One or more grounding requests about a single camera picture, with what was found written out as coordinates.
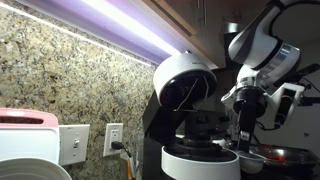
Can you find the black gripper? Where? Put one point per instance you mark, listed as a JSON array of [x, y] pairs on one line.
[[247, 100]]

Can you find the silver metal coffee filter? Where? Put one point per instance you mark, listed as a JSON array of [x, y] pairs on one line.
[[250, 163]]

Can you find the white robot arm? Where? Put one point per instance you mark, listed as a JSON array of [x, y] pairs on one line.
[[266, 86]]

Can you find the black white coffee maker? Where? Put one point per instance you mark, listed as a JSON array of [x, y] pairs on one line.
[[177, 143]]

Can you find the steel frying pan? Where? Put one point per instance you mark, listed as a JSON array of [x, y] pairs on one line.
[[285, 157]]

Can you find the steel range hood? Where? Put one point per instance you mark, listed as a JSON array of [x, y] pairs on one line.
[[230, 30]]

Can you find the wooden upper cabinet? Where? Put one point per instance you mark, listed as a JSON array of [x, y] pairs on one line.
[[200, 22]]

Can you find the under-cabinet light strip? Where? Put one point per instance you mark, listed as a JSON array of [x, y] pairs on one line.
[[102, 19]]

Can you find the pink white toaster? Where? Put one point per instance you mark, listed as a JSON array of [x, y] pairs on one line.
[[26, 133]]

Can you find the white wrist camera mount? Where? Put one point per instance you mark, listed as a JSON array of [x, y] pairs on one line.
[[282, 103]]

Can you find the black camera on tripod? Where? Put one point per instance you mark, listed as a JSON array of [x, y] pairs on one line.
[[300, 79]]

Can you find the white wall outlet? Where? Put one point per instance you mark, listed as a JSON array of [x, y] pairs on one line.
[[113, 133]]

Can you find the white light switch plate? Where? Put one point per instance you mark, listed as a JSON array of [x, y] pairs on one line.
[[73, 143]]

